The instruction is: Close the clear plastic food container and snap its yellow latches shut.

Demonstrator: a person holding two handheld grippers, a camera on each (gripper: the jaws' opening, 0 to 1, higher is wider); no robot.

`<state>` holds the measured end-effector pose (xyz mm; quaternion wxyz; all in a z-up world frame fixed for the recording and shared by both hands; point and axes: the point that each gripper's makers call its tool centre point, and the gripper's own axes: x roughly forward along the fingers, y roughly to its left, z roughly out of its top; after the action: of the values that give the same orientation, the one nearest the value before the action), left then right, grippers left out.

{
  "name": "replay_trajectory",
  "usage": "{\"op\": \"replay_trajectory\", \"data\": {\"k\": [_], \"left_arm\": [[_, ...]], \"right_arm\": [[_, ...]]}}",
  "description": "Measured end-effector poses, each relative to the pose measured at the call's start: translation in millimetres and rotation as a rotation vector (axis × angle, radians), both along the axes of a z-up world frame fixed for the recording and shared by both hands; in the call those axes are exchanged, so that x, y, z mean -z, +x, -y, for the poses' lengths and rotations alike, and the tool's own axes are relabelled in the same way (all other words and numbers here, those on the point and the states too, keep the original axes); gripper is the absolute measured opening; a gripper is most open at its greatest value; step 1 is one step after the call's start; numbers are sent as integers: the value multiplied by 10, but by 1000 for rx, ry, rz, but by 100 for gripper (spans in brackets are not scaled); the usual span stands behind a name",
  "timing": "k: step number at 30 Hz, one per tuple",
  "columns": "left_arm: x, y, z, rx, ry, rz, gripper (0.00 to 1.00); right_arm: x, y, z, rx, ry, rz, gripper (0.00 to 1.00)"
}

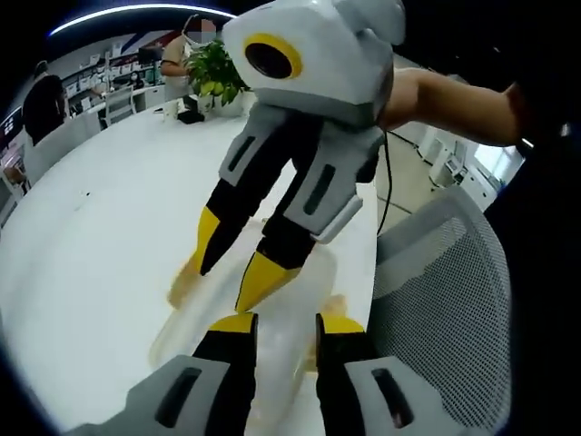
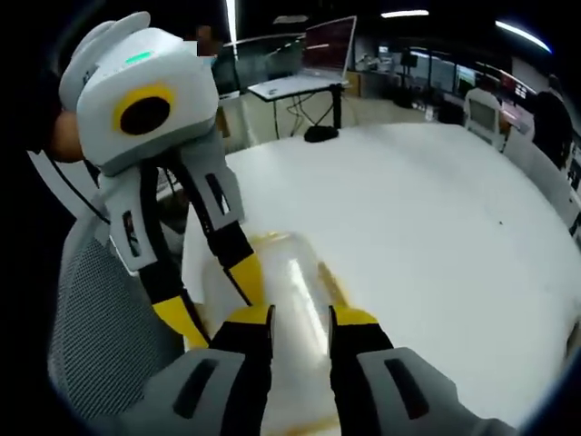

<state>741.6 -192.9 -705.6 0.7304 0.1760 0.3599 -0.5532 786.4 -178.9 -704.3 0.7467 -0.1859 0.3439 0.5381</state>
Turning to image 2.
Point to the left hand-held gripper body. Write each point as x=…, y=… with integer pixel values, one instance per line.
x=181, y=82

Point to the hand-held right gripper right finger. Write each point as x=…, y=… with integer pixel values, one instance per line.
x=363, y=363

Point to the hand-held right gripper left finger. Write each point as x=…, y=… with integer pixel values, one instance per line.
x=231, y=363

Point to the clear plastic box yellow buckles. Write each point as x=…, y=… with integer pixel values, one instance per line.
x=295, y=272

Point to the person's left hand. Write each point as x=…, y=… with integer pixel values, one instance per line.
x=68, y=136

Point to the grey mesh office chair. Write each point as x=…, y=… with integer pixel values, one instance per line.
x=100, y=309

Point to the black stand base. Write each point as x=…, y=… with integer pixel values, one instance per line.
x=321, y=134

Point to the open laptop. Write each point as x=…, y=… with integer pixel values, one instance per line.
x=329, y=45

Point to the ceiling light strip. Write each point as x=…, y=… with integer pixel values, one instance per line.
x=522, y=32
x=404, y=13

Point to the white office chair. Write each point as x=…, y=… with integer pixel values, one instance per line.
x=483, y=115

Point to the wall screen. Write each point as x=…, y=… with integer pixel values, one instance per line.
x=515, y=86

